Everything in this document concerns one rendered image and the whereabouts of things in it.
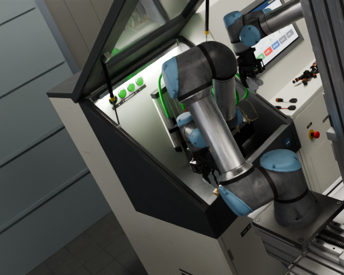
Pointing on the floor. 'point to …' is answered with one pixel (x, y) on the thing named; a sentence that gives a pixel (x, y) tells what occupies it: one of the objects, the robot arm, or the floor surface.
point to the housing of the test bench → (105, 174)
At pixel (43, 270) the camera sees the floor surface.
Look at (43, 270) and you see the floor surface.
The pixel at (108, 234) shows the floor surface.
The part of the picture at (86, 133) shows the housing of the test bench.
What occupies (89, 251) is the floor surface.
